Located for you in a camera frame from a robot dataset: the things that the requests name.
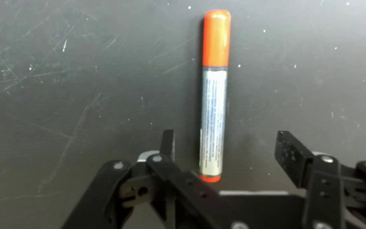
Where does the grey marker with orange cap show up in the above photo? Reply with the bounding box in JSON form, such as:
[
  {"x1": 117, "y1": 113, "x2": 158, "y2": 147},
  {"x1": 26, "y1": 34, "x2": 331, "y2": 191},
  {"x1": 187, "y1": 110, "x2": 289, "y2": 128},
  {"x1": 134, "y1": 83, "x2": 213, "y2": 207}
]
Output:
[{"x1": 199, "y1": 9, "x2": 233, "y2": 185}]

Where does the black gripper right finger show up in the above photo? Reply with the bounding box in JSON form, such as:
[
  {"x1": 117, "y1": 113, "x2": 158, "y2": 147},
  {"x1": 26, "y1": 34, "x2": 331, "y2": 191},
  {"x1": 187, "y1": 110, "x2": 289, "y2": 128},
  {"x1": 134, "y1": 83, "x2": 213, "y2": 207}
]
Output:
[{"x1": 275, "y1": 130, "x2": 366, "y2": 229}]

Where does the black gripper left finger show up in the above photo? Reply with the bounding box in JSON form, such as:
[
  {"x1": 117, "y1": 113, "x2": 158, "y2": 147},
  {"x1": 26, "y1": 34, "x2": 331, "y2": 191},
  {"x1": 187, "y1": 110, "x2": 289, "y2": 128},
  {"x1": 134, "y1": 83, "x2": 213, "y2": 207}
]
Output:
[{"x1": 61, "y1": 129, "x2": 235, "y2": 229}]

